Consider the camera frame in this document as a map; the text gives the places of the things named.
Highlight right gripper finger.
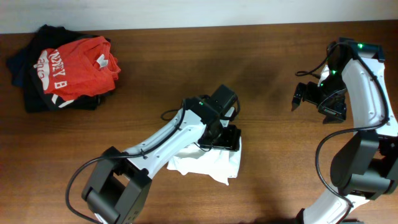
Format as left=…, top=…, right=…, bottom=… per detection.
left=323, top=116, right=342, bottom=124
left=291, top=83, right=307, bottom=111

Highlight white t-shirt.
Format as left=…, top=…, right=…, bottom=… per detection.
left=167, top=138, right=242, bottom=185

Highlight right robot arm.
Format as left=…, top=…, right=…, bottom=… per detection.
left=292, top=37, right=397, bottom=224

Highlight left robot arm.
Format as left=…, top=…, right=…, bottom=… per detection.
left=81, top=94, right=241, bottom=223

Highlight black folded clothes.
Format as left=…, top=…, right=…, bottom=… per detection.
left=6, top=25, right=110, bottom=113

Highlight red printed t-shirt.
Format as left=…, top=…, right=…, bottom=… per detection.
left=30, top=36, right=121, bottom=101

